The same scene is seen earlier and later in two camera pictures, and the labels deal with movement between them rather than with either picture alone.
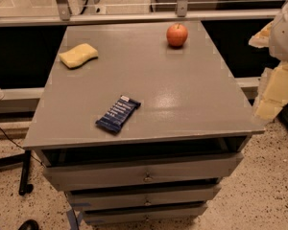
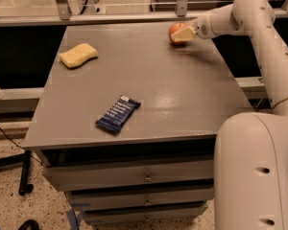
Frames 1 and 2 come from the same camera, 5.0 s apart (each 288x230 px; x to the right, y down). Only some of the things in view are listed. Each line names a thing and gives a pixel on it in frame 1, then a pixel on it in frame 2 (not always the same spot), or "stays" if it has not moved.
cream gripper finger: x=277 y=84 -> x=184 y=34
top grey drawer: x=144 y=172 stays
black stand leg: x=25 y=160 stays
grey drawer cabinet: x=140 y=122 stays
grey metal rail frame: x=63 y=15 stays
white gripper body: x=284 y=35 -> x=202 y=29
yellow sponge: x=75 y=57 stays
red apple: x=177 y=34 stays
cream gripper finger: x=261 y=39 -> x=190 y=23
